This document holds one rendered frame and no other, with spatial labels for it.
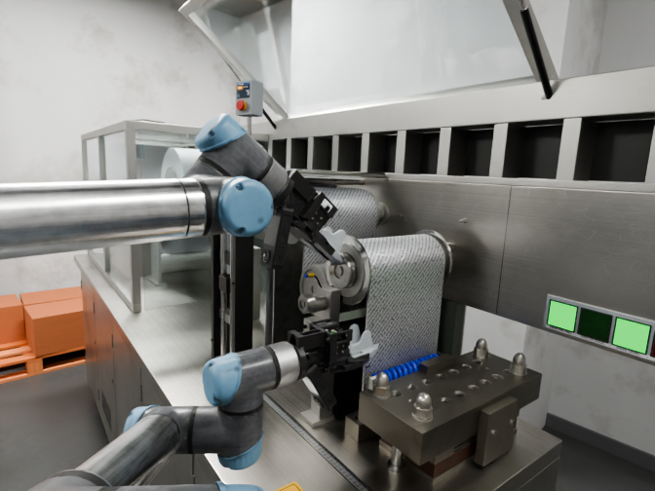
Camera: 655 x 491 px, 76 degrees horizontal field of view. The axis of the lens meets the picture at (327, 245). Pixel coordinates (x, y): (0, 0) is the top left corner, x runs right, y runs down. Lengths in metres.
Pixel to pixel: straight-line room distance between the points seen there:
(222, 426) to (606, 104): 0.89
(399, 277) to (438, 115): 0.46
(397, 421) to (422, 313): 0.28
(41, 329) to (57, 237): 2.99
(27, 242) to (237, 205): 0.21
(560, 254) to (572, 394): 2.02
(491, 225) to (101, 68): 3.81
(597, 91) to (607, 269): 0.33
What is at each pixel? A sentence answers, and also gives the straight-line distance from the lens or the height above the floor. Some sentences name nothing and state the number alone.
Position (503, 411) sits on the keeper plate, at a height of 1.01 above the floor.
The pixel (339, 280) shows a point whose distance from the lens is 0.87.
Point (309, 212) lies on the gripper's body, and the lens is 0.76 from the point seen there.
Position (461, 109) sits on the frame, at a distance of 1.12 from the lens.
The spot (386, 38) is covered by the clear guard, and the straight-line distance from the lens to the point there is 1.16.
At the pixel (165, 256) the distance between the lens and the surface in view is 1.73.
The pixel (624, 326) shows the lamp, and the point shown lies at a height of 1.20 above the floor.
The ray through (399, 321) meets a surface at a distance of 0.94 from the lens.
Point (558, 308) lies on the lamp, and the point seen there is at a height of 1.20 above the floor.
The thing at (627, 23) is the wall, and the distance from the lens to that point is 2.80.
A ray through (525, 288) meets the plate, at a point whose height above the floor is 1.22.
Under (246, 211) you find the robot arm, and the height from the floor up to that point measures 1.40.
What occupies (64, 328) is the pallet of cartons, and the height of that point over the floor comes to 0.29.
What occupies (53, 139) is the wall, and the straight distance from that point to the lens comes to 4.20.
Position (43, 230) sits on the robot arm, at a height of 1.38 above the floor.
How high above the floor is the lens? 1.45
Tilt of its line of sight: 10 degrees down
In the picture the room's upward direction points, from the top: 3 degrees clockwise
